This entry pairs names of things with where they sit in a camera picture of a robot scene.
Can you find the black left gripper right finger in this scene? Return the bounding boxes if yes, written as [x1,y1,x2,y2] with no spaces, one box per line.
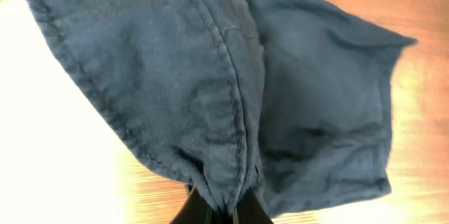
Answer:
[232,189,273,224]

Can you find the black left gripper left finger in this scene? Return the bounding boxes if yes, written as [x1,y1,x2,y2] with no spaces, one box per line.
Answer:
[170,187,213,224]

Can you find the blue denim shorts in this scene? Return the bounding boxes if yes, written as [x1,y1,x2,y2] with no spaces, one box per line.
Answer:
[27,0,415,217]

